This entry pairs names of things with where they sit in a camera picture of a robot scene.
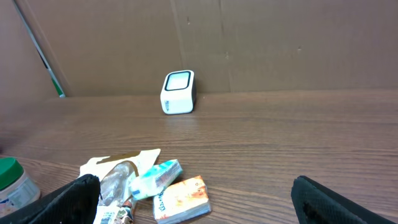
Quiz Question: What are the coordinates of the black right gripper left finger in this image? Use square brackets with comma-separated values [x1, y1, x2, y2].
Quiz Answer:
[1, 174, 100, 224]

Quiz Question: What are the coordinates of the small orange box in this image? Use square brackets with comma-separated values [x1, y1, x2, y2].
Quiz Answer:
[153, 175, 211, 224]

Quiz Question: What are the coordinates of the small teal tissue pack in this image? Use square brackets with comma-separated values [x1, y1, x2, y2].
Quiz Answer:
[129, 159, 183, 200]

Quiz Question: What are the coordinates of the green lid white jar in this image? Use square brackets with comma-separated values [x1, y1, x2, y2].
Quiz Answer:
[1, 157, 41, 218]

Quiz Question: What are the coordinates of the white barcode scanner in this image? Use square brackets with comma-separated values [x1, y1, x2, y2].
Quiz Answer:
[160, 70, 197, 115]

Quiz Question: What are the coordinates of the beige snack pouch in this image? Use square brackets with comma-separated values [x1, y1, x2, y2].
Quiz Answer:
[80, 149, 161, 224]

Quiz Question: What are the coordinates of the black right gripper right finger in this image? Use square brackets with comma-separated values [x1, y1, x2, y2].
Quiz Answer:
[290, 175, 394, 224]

